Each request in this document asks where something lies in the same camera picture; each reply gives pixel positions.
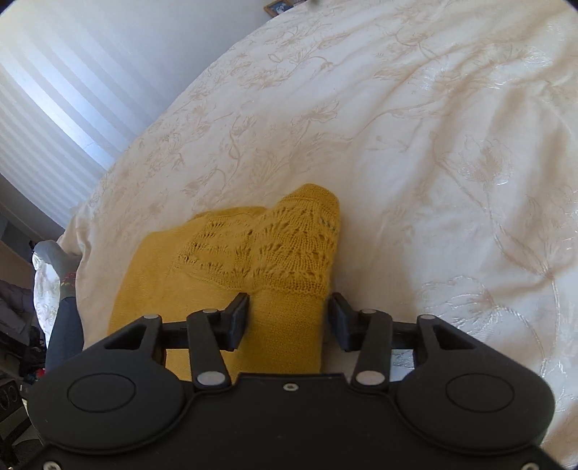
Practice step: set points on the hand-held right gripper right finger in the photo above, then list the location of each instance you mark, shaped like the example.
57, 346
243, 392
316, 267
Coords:
339, 323

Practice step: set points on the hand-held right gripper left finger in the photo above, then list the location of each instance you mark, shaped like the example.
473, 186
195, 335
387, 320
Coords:
238, 318

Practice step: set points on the yellow knit sweater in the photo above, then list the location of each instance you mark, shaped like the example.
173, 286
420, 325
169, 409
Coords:
280, 253

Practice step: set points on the person's leg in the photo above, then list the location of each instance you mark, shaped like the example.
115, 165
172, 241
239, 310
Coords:
65, 325

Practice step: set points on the white floral bedspread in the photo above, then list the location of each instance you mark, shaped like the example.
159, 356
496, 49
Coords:
406, 135

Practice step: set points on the dark clothing pile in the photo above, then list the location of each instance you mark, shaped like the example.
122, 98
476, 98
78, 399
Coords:
18, 316

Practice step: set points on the black speaker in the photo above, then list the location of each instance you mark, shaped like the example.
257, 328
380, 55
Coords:
9, 406

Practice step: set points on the wooden photo frame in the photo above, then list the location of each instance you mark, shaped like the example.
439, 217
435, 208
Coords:
277, 7

